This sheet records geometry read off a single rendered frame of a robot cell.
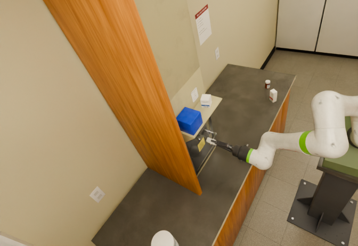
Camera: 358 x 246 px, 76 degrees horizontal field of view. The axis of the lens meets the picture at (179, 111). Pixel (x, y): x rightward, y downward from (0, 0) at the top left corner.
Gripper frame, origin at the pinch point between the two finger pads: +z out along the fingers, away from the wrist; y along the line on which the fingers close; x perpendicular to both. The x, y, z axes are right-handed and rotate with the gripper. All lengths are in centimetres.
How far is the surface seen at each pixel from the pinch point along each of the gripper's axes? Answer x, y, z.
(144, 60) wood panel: -3, 90, -1
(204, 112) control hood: -8.2, 32.2, -2.0
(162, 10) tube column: -27, 88, 5
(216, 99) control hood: -19.2, 28.1, -3.7
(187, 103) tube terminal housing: -8.0, 40.4, 5.4
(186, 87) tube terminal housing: -14, 49, 5
